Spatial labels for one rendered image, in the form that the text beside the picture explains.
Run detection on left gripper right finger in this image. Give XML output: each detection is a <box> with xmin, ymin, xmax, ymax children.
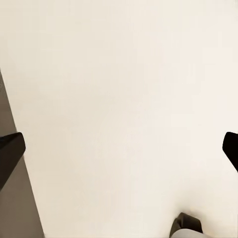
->
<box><xmin>222</xmin><ymin>131</ymin><xmax>238</xmax><ymax>172</ymax></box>

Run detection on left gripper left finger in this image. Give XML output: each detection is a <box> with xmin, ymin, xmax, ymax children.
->
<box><xmin>0</xmin><ymin>132</ymin><xmax>26</xmax><ymax>192</ymax></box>

